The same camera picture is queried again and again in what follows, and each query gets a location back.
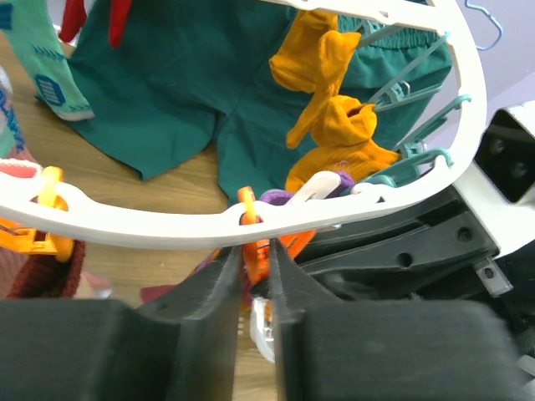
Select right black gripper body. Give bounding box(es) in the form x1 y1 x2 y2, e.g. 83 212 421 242
295 187 498 301

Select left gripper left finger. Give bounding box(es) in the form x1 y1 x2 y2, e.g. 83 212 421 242
1 247 242 400

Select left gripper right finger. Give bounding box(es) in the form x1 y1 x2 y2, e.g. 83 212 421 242
269 241 534 400

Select white round clip hanger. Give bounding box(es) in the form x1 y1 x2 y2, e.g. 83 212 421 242
0 0 489 251

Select teal clothespin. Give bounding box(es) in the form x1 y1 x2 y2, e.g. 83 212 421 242
367 31 472 158
359 148 453 188

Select pink patterned sock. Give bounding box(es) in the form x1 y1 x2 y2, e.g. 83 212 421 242
1 68 43 179

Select mustard yellow hanging socks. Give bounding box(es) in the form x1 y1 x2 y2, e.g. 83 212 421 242
269 11 400 192

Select white laundry basket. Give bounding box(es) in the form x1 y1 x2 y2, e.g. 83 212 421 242
249 297 275 363

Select purple striped hanging sock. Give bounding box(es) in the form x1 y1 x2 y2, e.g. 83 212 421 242
140 171 355 311

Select orange clothespin right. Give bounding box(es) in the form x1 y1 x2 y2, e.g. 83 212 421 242
237 186 317 285

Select orange clothespin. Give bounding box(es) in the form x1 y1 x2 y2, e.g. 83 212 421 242
237 186 317 285
1 159 74 262

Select white clothespin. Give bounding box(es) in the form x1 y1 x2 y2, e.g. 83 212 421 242
286 171 385 208

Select green trousers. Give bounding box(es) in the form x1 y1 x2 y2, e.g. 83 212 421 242
35 0 456 208

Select red hanging garment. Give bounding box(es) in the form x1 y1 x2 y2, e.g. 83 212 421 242
59 0 133 48

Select teal white blue sock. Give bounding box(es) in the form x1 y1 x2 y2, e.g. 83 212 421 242
1 0 94 121

